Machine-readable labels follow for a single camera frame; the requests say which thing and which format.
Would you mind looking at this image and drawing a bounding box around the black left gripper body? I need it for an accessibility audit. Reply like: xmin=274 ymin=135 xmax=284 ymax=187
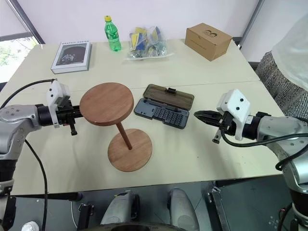
xmin=55 ymin=96 xmax=78 ymax=137

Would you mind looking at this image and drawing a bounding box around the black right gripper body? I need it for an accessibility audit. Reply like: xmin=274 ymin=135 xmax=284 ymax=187
xmin=211 ymin=111 xmax=238 ymax=145

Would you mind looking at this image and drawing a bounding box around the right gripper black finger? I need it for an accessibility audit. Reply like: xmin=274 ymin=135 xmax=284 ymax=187
xmin=193 ymin=110 xmax=219 ymax=119
xmin=194 ymin=115 xmax=218 ymax=126

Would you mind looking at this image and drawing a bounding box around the screwdriver bit case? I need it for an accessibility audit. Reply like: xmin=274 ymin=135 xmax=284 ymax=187
xmin=133 ymin=84 xmax=195 ymax=129

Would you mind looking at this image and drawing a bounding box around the grey graphic design book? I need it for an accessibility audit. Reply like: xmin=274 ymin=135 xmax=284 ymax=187
xmin=50 ymin=41 xmax=93 ymax=74

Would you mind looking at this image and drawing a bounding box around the black white patterned chair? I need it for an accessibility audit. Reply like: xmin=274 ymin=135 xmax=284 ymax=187
xmin=255 ymin=51 xmax=308 ymax=118

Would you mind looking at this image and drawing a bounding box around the brown cardboard box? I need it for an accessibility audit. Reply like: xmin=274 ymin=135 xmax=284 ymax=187
xmin=184 ymin=23 xmax=233 ymax=62

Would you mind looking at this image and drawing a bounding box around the green plastic soda bottle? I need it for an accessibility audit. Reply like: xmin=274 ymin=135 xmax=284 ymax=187
xmin=104 ymin=15 xmax=122 ymax=52

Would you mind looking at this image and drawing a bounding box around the grey metal table leg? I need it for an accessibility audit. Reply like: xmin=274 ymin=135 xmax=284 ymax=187
xmin=206 ymin=182 xmax=233 ymax=231

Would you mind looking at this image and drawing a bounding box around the grey rounded robot leg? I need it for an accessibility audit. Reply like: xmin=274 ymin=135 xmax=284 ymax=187
xmin=100 ymin=190 xmax=141 ymax=228
xmin=167 ymin=187 xmax=200 ymax=231

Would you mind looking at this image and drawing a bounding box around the clear plastic bag of parts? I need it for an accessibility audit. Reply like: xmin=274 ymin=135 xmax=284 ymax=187
xmin=123 ymin=25 xmax=174 ymax=62

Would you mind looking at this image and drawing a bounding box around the translucent plastic sheet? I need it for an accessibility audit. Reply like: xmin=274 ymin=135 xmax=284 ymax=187
xmin=271 ymin=14 xmax=308 ymax=92

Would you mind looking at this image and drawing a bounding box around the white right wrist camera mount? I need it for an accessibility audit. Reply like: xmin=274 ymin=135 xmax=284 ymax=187
xmin=216 ymin=89 xmax=251 ymax=141

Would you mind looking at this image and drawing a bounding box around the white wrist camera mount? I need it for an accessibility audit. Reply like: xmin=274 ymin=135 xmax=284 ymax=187
xmin=46 ymin=80 xmax=72 ymax=128
xmin=216 ymin=89 xmax=251 ymax=141

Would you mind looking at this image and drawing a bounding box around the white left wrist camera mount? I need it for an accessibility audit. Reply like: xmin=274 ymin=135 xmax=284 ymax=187
xmin=46 ymin=80 xmax=72 ymax=128

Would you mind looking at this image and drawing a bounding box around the round wooden pedestal stand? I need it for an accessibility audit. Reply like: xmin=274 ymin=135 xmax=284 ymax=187
xmin=79 ymin=82 xmax=153 ymax=172

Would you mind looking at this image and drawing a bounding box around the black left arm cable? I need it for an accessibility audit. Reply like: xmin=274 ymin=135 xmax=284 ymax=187
xmin=0 ymin=78 xmax=57 ymax=231

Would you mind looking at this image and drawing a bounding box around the dark window frame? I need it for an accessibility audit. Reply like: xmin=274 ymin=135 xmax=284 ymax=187
xmin=7 ymin=0 xmax=46 ymax=45

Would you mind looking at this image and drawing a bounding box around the black table leg bracket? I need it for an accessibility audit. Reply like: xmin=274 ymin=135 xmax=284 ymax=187
xmin=77 ymin=203 xmax=95 ymax=231

